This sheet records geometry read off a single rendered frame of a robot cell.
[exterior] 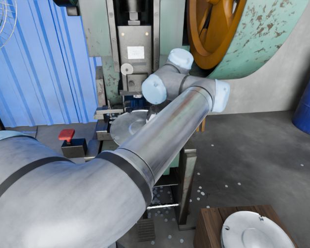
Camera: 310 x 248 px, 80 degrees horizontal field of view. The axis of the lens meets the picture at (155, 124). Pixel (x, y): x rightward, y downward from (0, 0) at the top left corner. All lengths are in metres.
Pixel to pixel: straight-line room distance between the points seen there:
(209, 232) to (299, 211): 0.91
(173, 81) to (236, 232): 0.76
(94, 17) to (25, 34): 1.53
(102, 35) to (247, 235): 1.04
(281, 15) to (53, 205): 0.69
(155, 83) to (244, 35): 0.33
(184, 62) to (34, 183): 0.46
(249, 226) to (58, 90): 2.09
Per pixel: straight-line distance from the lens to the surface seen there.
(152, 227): 1.22
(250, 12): 0.64
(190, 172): 1.00
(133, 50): 0.88
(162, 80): 0.49
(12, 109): 2.69
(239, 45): 0.69
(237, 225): 1.04
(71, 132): 0.91
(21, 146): 0.29
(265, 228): 1.08
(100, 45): 0.84
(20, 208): 0.22
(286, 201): 1.80
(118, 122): 0.85
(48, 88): 2.40
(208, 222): 1.05
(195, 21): 1.25
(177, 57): 0.56
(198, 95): 0.40
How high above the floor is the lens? 1.23
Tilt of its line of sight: 32 degrees down
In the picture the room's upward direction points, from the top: straight up
